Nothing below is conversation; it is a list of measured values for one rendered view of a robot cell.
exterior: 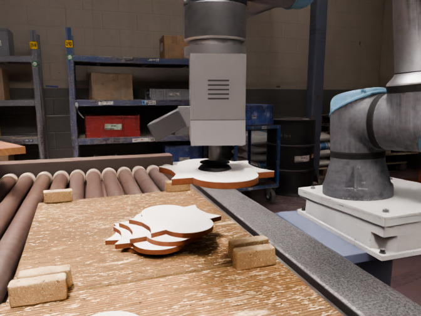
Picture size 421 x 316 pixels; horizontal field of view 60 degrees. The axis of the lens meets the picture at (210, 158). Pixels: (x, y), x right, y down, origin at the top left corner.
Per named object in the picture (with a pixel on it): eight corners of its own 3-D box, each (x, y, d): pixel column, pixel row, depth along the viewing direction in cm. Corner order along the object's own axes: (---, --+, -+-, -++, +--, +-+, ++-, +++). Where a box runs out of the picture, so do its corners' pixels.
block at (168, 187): (188, 189, 91) (188, 178, 90) (190, 190, 89) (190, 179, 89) (164, 191, 89) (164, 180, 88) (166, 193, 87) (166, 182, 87)
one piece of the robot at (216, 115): (149, 31, 48) (152, 154, 51) (141, 17, 39) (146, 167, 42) (239, 32, 49) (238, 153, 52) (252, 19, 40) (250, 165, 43)
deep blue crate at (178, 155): (196, 166, 531) (196, 141, 525) (202, 172, 492) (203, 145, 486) (161, 168, 520) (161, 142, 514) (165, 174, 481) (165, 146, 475)
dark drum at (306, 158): (297, 182, 491) (299, 116, 476) (323, 194, 436) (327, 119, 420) (256, 186, 473) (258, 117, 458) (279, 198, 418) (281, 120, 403)
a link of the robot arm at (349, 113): (350, 146, 91) (350, 91, 89) (404, 149, 80) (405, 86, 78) (317, 150, 84) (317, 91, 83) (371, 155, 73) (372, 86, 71)
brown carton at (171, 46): (195, 64, 503) (195, 39, 498) (203, 61, 467) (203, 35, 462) (159, 63, 488) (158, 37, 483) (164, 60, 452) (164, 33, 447)
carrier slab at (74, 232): (192, 194, 92) (192, 188, 91) (276, 265, 54) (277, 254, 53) (38, 209, 80) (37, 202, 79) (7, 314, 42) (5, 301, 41)
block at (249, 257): (270, 259, 52) (270, 241, 51) (276, 265, 50) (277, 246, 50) (231, 266, 50) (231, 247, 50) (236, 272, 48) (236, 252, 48)
